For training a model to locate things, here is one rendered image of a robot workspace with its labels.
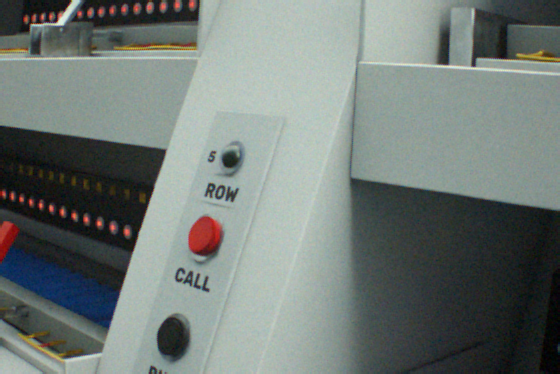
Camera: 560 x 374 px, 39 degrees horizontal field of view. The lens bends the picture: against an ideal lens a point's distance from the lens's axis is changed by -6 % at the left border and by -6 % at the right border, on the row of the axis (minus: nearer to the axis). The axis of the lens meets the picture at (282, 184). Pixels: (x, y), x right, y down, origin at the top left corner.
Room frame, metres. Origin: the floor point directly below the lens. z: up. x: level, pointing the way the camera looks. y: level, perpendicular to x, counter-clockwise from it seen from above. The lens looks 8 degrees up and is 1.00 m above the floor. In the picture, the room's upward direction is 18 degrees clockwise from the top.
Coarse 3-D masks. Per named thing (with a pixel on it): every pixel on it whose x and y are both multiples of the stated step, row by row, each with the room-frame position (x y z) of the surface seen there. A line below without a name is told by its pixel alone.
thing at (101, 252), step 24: (0, 216) 0.81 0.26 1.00; (24, 216) 0.78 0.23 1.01; (48, 240) 0.74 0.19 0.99; (72, 240) 0.71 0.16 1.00; (96, 240) 0.69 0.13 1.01; (120, 264) 0.66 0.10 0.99; (0, 360) 0.50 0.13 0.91; (24, 360) 0.50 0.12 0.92; (72, 360) 0.37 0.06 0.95; (96, 360) 0.37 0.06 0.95
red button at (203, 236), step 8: (200, 224) 0.34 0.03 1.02; (208, 224) 0.34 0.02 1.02; (216, 224) 0.33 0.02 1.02; (192, 232) 0.34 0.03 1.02; (200, 232) 0.34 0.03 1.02; (208, 232) 0.33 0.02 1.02; (216, 232) 0.33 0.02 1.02; (192, 240) 0.34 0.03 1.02; (200, 240) 0.34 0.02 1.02; (208, 240) 0.33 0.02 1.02; (216, 240) 0.33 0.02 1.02; (192, 248) 0.34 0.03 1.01; (200, 248) 0.34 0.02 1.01; (208, 248) 0.33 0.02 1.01
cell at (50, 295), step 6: (72, 288) 0.61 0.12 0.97; (78, 288) 0.61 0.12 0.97; (84, 288) 0.61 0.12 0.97; (90, 288) 0.61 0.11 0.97; (96, 288) 0.62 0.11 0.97; (102, 288) 0.62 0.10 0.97; (108, 288) 0.62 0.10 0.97; (42, 294) 0.58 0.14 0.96; (48, 294) 0.59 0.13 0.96; (54, 294) 0.59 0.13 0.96; (60, 294) 0.59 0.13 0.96; (66, 294) 0.60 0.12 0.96; (72, 294) 0.60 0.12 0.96; (78, 294) 0.60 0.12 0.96; (84, 294) 0.61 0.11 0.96; (90, 294) 0.61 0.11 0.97
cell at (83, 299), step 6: (96, 294) 0.60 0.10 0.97; (102, 294) 0.60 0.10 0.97; (108, 294) 0.60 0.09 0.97; (114, 294) 0.60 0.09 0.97; (54, 300) 0.57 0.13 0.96; (60, 300) 0.57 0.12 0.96; (66, 300) 0.58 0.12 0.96; (72, 300) 0.58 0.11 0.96; (78, 300) 0.58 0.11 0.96; (84, 300) 0.58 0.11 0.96; (90, 300) 0.59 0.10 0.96; (96, 300) 0.59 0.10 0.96; (102, 300) 0.59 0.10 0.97; (108, 300) 0.60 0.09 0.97; (66, 306) 0.57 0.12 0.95
